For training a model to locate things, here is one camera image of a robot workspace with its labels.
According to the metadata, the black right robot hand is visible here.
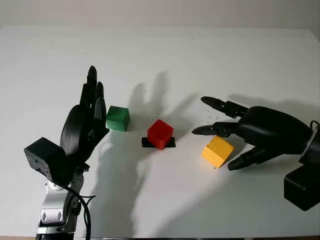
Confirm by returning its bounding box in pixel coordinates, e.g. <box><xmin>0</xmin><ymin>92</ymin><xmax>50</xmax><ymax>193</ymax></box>
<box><xmin>191</xmin><ymin>96</ymin><xmax>313</xmax><ymax>172</ymax></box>

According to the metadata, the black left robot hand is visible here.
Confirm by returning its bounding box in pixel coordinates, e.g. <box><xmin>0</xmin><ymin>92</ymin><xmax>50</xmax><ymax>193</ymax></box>
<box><xmin>59</xmin><ymin>65</ymin><xmax>111</xmax><ymax>172</ymax></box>

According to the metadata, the green block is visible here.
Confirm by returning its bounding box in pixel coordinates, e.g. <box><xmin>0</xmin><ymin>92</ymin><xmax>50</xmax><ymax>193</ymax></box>
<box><xmin>105</xmin><ymin>105</ymin><xmax>130</xmax><ymax>132</ymax></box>

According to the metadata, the yellow block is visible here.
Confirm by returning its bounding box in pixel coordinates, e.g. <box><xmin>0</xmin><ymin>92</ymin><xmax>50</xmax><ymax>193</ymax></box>
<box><xmin>201</xmin><ymin>135</ymin><xmax>236</xmax><ymax>168</ymax></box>

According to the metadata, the red block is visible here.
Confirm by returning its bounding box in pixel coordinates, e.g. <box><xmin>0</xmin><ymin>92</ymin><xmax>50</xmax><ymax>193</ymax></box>
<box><xmin>147</xmin><ymin>119</ymin><xmax>175</xmax><ymax>151</ymax></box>

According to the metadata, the black square marker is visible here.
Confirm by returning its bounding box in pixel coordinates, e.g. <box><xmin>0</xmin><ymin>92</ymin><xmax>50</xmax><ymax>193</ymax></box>
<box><xmin>141</xmin><ymin>136</ymin><xmax>177</xmax><ymax>149</ymax></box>

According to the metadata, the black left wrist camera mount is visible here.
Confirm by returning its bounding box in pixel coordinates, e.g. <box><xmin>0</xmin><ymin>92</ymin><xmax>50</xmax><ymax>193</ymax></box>
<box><xmin>23</xmin><ymin>136</ymin><xmax>69</xmax><ymax>187</ymax></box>

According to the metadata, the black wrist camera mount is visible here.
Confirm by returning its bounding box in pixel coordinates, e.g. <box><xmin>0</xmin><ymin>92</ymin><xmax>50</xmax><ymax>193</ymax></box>
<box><xmin>23</xmin><ymin>136</ymin><xmax>69</xmax><ymax>187</ymax></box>
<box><xmin>283</xmin><ymin>126</ymin><xmax>320</xmax><ymax>212</ymax></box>

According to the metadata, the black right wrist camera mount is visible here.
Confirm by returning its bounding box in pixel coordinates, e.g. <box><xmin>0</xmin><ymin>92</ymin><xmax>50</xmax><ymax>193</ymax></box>
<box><xmin>283</xmin><ymin>126</ymin><xmax>320</xmax><ymax>212</ymax></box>

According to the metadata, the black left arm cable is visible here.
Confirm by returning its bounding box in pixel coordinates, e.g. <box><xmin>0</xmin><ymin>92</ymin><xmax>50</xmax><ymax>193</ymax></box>
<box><xmin>57</xmin><ymin>183</ymin><xmax>97</xmax><ymax>239</ymax></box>

